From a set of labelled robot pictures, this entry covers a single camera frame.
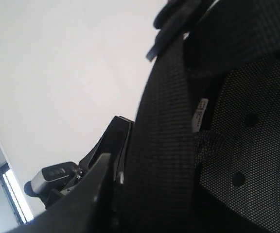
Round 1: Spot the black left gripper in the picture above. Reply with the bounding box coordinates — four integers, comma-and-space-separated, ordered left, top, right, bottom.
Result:
42, 116, 133, 210

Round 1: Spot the black helmet with tinted visor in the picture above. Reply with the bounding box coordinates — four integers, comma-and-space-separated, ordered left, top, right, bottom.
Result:
120, 0, 280, 233

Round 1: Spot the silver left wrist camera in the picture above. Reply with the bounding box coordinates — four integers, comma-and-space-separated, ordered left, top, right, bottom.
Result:
24, 161, 79, 198

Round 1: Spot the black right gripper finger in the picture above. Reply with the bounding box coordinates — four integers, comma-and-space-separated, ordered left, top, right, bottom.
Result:
12, 153, 123, 233

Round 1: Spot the window with dark frame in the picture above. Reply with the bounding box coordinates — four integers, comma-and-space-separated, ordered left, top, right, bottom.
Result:
0, 163, 34, 225

